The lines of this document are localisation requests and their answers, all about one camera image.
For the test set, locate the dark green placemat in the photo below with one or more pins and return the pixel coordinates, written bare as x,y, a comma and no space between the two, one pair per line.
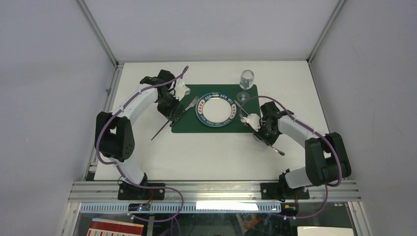
190,123

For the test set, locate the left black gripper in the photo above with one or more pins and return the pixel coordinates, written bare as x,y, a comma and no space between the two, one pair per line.
168,112

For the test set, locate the silver table knife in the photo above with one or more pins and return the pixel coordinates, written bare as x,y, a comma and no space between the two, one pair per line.
240,108

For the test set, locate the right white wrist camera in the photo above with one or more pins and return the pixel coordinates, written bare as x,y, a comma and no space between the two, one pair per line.
252,120

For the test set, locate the silver spoon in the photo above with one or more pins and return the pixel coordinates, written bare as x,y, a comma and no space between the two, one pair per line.
278,151

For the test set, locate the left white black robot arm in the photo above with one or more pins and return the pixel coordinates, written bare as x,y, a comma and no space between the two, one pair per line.
114,139

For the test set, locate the red striped book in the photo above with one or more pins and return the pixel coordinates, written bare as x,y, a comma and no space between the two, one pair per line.
105,227

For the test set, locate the white box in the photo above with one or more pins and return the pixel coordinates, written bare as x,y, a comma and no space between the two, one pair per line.
323,231

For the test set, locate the white slotted cable duct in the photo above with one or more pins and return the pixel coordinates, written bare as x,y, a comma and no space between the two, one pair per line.
198,207

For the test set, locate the white plate teal rim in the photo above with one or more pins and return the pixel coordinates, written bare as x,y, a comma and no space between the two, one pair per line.
216,109

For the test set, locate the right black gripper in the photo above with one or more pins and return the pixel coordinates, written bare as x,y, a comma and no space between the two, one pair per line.
268,141

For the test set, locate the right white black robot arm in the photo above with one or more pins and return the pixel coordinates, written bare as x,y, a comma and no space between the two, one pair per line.
326,160

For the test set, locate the clear drinking glass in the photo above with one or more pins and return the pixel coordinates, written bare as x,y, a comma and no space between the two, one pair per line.
246,82

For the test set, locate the orange object under table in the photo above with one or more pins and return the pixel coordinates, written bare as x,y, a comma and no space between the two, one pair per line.
251,221

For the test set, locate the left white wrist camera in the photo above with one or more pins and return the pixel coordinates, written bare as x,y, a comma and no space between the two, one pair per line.
181,90

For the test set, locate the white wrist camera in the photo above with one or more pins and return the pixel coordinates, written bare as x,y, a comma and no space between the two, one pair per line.
181,90
252,120

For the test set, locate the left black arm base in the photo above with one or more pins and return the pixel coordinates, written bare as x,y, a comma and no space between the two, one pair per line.
130,192

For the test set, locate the aluminium frame rail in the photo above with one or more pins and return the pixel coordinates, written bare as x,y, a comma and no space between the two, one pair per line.
192,191

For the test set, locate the silver fork dark handle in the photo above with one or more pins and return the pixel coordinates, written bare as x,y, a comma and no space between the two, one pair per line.
191,104

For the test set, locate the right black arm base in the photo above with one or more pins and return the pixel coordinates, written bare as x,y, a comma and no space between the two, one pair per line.
277,191

